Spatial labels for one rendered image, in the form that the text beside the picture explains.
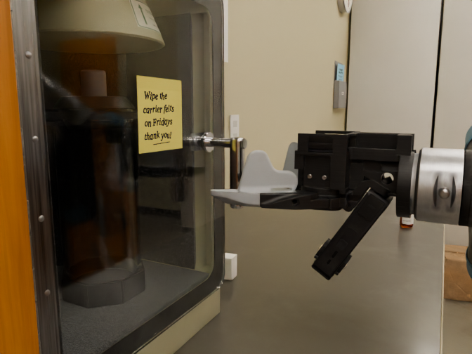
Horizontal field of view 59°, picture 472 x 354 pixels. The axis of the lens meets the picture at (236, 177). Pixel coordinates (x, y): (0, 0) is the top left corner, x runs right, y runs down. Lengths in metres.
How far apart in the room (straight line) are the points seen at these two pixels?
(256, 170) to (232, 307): 0.29
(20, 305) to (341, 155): 0.31
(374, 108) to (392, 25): 0.60
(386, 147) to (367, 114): 2.88
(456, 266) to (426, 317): 2.40
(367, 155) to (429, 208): 0.08
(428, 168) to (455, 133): 2.88
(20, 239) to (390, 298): 0.60
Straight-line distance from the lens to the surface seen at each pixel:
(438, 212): 0.44
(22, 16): 0.35
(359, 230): 0.46
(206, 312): 0.62
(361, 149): 0.45
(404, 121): 3.31
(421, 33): 3.35
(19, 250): 0.25
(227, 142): 0.51
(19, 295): 0.25
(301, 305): 0.68
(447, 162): 0.44
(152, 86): 0.44
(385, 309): 0.70
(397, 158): 0.45
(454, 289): 3.15
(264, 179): 0.44
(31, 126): 0.34
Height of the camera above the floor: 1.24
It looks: 9 degrees down
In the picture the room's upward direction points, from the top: straight up
